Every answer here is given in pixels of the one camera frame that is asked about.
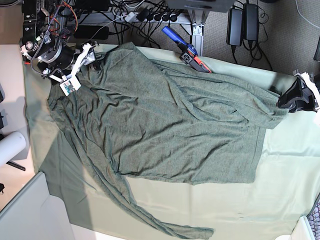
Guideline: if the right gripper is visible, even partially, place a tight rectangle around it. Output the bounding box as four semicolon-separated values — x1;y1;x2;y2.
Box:
48;42;99;96

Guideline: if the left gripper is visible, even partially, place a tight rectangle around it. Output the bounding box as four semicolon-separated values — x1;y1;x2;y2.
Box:
276;70;320;126

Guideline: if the green T-shirt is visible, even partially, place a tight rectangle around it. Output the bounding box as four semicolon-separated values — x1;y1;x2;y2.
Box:
47;43;288;240

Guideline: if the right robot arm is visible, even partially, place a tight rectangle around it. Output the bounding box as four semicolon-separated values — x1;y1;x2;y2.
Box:
20;0;98;96

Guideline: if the black power brick left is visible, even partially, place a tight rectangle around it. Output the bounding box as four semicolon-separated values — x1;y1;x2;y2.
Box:
73;25;109;40

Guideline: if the white paper roll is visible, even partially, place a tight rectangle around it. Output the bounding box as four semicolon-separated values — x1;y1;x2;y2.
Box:
0;131;26;167

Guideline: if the light green table cloth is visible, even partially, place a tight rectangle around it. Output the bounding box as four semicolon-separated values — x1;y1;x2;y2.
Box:
22;41;320;236

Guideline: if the black power adapter pair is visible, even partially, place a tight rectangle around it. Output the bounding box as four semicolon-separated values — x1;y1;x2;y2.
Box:
226;3;260;47

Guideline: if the blue orange clamp at centre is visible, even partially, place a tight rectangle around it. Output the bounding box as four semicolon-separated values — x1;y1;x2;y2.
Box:
161;26;212;73

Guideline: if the white power strip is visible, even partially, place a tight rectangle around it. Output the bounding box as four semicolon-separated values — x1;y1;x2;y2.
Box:
116;11;191;24

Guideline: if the white foam board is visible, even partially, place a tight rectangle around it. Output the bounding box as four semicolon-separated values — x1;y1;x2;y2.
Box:
0;172;75;240

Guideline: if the aluminium frame post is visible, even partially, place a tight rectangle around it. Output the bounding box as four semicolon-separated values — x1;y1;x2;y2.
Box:
188;9;209;56

